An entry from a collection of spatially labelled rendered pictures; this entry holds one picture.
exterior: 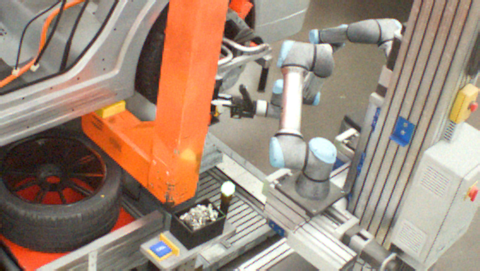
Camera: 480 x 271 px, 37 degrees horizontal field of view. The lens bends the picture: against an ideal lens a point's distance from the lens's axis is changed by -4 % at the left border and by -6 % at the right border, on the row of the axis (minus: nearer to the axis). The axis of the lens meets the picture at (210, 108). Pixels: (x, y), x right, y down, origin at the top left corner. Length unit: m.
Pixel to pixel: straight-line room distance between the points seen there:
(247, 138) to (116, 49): 1.55
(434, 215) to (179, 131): 1.08
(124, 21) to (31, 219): 0.97
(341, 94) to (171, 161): 2.38
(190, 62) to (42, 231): 1.04
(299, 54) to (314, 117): 1.96
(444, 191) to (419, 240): 0.27
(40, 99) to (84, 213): 0.54
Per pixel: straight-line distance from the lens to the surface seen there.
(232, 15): 3.61
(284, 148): 2.91
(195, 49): 2.81
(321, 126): 4.91
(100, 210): 3.31
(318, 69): 3.08
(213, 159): 4.19
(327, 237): 3.02
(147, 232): 3.45
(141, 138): 3.30
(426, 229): 2.92
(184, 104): 2.94
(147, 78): 3.54
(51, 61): 3.58
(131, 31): 3.35
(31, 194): 3.69
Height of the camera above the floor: 2.76
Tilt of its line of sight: 35 degrees down
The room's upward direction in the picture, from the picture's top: 10 degrees clockwise
